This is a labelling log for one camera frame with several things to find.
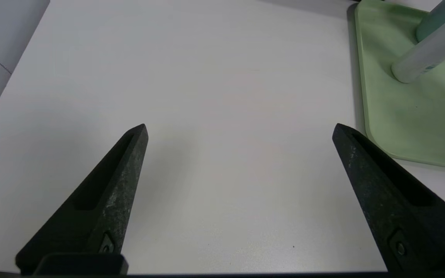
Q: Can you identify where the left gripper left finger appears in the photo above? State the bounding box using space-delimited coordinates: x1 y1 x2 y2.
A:
16 124 148 275

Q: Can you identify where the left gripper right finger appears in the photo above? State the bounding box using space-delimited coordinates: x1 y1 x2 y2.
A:
333 123 445 273

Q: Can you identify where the light green plastic tray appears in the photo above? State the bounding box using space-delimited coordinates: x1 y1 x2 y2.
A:
354 0 445 171

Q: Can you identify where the clear white spray bottle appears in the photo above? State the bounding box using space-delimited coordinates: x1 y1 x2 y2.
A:
391 5 445 84

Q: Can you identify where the blue-grey plastic cup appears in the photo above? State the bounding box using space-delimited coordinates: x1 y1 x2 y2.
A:
416 0 445 42

